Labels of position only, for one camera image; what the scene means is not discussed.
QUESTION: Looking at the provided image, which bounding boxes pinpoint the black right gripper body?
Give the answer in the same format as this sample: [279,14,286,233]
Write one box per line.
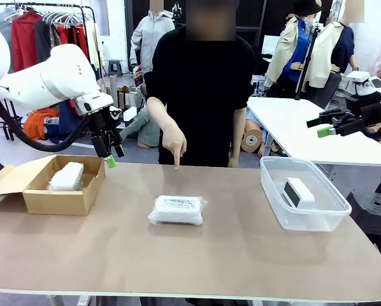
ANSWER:
[331,92,381,138]

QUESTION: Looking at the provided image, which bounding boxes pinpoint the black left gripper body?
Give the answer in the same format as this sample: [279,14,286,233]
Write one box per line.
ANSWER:
[89,107,124,157]

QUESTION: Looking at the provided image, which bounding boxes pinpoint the opaque bubble-wrapped clock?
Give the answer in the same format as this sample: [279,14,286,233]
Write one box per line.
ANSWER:
[47,161,85,192]

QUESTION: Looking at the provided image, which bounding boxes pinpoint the bare white digital clock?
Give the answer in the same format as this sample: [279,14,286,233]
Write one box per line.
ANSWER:
[282,177,316,210]

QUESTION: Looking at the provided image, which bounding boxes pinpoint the bubble-wrapped clock showing display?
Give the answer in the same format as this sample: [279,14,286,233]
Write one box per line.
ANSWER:
[147,194,209,226]

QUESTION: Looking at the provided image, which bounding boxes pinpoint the person's left forearm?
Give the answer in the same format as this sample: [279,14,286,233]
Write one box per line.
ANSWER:
[230,108,247,160]

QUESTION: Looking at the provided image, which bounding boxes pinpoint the person's right forearm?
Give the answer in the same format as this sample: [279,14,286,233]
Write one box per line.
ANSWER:
[145,96,180,144]

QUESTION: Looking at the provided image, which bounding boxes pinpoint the person's right hand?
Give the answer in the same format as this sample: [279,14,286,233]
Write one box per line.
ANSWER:
[161,127,188,171]

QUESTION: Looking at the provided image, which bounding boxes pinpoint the black office chair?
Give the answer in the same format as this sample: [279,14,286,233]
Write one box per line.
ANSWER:
[306,72,343,110]

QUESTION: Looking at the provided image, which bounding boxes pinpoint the white work table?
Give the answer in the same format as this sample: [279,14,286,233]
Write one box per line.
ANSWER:
[247,96,381,168]

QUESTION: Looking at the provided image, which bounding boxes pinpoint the dark blue cloth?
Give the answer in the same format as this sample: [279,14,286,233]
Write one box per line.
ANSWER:
[45,100,92,145]

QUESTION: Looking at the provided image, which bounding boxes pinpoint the tall grey paper roll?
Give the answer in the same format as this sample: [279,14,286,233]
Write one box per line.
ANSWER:
[110,75,120,106]

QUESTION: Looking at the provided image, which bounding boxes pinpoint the beige paper roll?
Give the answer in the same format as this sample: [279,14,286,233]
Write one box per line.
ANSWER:
[96,78,111,96]

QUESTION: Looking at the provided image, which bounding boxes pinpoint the black tripod pole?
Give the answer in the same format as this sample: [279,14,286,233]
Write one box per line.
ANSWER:
[294,22,325,101]

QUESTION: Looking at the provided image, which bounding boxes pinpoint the mannequin blue shirt beige coat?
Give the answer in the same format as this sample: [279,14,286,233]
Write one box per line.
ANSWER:
[263,0,322,99]

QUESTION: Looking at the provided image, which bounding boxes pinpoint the orange cloth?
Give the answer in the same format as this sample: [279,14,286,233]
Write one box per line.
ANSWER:
[24,107,61,141]

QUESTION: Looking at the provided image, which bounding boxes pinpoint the small grey stool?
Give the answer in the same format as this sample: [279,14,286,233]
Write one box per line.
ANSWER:
[107,59,124,77]

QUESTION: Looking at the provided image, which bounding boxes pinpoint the open brown cardboard box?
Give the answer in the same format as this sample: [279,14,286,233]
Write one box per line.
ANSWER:
[0,154,107,217]

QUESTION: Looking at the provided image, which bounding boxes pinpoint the mannequin navy top cream vest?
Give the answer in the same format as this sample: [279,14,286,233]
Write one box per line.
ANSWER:
[308,0,360,108]

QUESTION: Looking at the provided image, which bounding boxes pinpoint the brown cardboard spool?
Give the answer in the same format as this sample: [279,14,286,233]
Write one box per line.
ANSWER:
[243,126,264,156]

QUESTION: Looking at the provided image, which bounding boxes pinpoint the white computer case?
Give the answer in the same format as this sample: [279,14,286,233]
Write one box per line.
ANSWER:
[250,73,267,97]

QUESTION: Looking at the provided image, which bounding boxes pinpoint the clear plastic bin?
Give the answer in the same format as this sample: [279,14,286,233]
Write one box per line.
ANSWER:
[259,156,353,233]

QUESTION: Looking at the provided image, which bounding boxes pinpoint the white monitor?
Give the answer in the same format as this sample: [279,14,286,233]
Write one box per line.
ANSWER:
[261,34,285,55]

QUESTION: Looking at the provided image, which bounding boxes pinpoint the black plastic stool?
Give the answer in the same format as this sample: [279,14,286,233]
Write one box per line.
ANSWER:
[345,190,381,264]

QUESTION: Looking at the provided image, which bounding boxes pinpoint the person in black shirt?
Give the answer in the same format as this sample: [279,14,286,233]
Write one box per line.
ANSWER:
[144,0,257,168]

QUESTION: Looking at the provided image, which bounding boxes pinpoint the dark hanging garment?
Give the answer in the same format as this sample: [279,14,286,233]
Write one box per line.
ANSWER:
[34,19,64,64]

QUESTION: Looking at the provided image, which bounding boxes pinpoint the red jacket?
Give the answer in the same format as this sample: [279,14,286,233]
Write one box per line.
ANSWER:
[11,11,44,73]

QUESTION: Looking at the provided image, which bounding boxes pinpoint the pale blue garment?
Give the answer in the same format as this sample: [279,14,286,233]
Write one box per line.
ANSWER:
[0,8,18,74]

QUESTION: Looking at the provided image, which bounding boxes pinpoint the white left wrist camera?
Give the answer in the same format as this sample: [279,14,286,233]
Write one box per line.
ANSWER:
[109,106,138,123]

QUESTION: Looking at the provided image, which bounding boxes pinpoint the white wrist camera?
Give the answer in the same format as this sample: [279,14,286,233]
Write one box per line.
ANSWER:
[109,106,138,123]
[342,70,372,94]

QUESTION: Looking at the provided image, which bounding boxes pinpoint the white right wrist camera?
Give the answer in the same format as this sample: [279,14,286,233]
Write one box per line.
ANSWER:
[342,70,372,94]

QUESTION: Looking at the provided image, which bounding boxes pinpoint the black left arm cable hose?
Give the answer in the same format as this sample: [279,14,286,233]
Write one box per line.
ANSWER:
[0,99,94,153]

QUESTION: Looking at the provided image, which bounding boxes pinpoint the white table frame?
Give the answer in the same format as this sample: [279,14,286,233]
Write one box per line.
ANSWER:
[47,293,97,306]

